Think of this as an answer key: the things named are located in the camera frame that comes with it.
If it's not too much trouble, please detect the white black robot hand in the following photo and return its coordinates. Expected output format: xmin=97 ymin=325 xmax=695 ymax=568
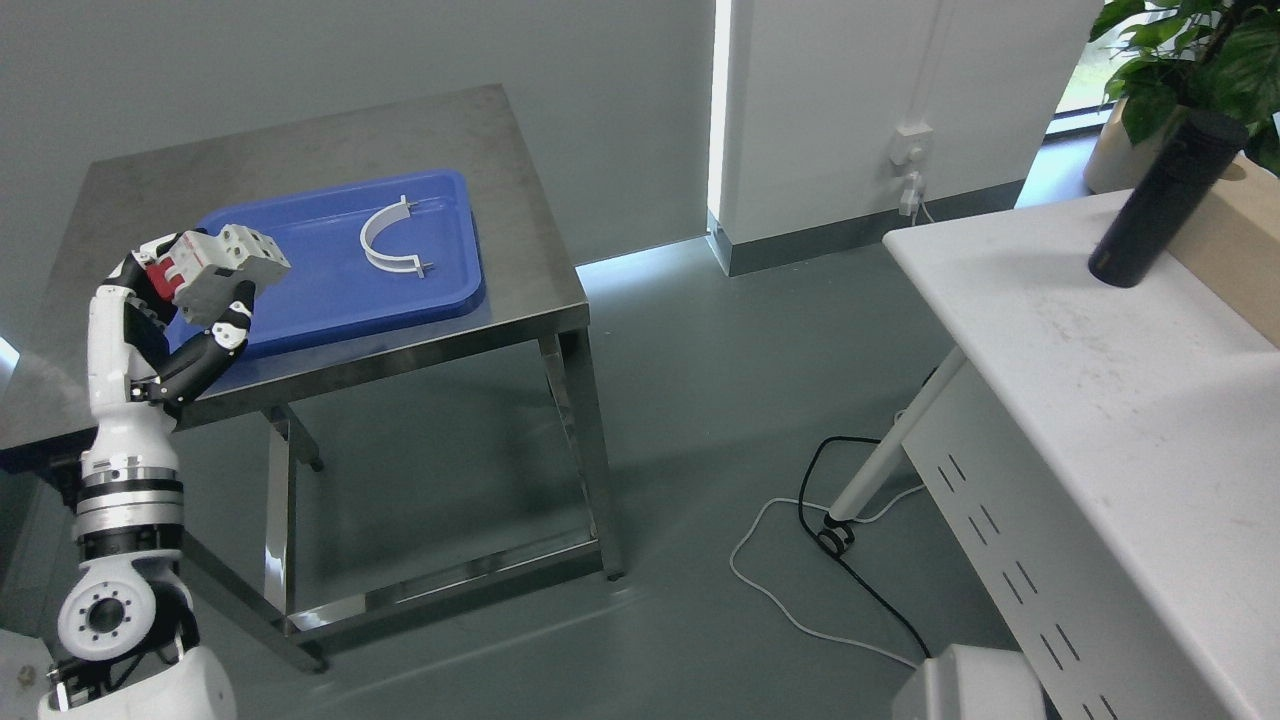
xmin=81 ymin=241 xmax=257 ymax=482

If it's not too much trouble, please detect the grey red circuit breaker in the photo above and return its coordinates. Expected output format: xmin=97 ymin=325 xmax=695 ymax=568
xmin=134 ymin=224 xmax=291 ymax=325

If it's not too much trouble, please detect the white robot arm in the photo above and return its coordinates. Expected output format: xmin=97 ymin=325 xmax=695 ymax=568
xmin=37 ymin=450 xmax=237 ymax=719

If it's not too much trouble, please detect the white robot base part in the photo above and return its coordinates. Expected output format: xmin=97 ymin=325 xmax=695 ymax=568
xmin=890 ymin=644 xmax=1047 ymax=719

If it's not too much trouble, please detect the stainless steel table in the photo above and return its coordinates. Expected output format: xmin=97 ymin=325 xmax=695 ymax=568
xmin=3 ymin=85 xmax=625 ymax=673

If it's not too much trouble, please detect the white power adapter plug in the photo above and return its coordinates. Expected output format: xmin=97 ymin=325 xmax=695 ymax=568
xmin=899 ymin=170 xmax=924 ymax=218

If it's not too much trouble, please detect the white desk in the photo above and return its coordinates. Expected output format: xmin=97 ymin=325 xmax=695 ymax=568
xmin=828 ymin=191 xmax=1279 ymax=719

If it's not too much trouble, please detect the black thermos bottle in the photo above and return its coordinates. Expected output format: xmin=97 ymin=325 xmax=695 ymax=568
xmin=1088 ymin=109 xmax=1249 ymax=288

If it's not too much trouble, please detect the cardboard box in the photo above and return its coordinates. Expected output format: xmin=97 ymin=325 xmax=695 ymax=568
xmin=1167 ymin=154 xmax=1279 ymax=347

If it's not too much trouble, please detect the green potted plant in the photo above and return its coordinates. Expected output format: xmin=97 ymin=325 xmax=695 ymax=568
xmin=1084 ymin=1 xmax=1279 ymax=193

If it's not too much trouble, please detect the white curved bracket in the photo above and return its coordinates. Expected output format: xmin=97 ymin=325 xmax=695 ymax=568
xmin=358 ymin=195 xmax=435 ymax=279

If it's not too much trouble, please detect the white cable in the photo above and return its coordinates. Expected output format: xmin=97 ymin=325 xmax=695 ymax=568
xmin=730 ymin=482 xmax=929 ymax=671

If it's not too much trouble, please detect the black cable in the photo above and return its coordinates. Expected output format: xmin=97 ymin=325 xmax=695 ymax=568
xmin=797 ymin=436 xmax=933 ymax=661

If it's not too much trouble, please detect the white wall socket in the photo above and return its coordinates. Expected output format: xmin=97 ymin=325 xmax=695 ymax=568
xmin=890 ymin=122 xmax=933 ymax=167

